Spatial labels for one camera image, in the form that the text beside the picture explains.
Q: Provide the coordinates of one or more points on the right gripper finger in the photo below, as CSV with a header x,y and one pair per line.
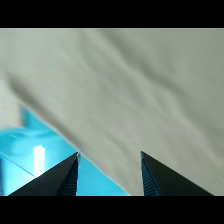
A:
x,y
60,180

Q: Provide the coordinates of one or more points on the beige garment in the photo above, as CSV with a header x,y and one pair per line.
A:
x,y
126,93

